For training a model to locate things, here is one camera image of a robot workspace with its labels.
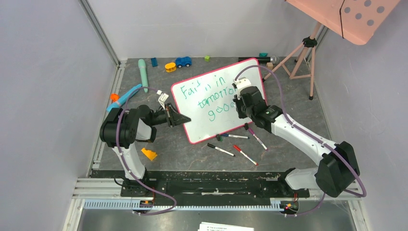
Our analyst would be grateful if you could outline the black whiteboard marker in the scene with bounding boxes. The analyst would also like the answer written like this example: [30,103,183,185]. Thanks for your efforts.
[207,143,236,157]

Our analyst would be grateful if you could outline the pink perforated board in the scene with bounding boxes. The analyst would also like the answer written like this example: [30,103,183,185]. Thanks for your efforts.
[287,0,400,45]

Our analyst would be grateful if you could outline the dark blue block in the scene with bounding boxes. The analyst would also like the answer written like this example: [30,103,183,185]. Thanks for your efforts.
[151,58,158,67]

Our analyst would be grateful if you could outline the purple cable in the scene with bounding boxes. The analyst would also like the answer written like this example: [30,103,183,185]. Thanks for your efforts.
[234,65,368,218]
[115,88,178,217]

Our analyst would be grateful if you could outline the yellow plastic wedge block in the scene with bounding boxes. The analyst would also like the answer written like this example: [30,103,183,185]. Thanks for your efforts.
[141,148,157,161]

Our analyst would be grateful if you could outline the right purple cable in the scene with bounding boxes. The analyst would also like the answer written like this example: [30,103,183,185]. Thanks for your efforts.
[234,65,368,218]

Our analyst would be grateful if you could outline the pink framed whiteboard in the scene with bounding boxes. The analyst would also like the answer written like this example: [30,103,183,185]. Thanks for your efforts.
[171,58,265,144]

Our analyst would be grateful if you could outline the white cable duct strip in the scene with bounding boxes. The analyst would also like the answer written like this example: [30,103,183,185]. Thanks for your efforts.
[83,197,283,212]

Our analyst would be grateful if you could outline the pink tripod stand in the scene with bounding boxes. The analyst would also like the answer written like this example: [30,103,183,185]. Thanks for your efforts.
[271,22,322,100]

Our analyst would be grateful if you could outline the orange toy piece left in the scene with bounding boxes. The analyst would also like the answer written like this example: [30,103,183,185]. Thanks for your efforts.
[110,93,120,102]

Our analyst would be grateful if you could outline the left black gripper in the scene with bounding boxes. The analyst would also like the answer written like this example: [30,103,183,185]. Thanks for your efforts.
[149,103,191,128]

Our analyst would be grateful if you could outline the blue toy car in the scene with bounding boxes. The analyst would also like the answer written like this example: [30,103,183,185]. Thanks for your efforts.
[175,56,192,68]

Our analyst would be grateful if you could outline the blue whiteboard marker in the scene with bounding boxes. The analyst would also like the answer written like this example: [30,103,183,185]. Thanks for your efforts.
[221,134,250,139]

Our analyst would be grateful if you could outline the mint green toy tube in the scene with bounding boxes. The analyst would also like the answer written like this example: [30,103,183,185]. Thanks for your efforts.
[138,59,148,87]

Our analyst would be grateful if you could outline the blue toy tube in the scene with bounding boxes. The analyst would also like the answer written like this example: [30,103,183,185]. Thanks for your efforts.
[106,84,142,112]

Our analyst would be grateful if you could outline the yellow oval toy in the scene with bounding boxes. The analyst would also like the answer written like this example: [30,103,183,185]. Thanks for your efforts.
[165,62,177,73]

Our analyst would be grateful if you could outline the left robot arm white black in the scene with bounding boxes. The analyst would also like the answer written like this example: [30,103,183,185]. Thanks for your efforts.
[92,103,191,196]

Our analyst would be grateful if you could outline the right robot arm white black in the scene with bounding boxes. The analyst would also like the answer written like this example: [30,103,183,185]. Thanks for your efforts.
[233,86,360,197]

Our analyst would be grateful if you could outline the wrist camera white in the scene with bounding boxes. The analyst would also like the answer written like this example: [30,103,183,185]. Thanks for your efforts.
[232,77,252,100]
[156,90,169,110]

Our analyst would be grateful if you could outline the white paper sheet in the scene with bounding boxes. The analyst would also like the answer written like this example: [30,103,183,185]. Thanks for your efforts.
[198,222,255,231]

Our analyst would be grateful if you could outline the red whiteboard marker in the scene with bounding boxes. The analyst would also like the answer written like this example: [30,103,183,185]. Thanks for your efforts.
[233,145,258,166]

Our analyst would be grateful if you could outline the purple whiteboard marker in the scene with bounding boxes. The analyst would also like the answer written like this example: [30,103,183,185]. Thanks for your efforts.
[248,128,268,151]

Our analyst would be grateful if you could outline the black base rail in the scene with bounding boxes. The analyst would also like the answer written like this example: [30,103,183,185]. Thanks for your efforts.
[119,169,343,200]

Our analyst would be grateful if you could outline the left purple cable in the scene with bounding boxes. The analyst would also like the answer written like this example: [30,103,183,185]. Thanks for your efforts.
[115,88,178,217]

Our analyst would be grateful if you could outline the wooden cube block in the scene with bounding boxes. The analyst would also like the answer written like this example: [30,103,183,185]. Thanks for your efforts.
[266,62,274,70]

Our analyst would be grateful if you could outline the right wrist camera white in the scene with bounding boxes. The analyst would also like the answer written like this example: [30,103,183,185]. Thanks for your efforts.
[232,77,252,100]

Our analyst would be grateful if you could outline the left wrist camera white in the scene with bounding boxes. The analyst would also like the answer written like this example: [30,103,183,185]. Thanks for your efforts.
[156,90,169,110]

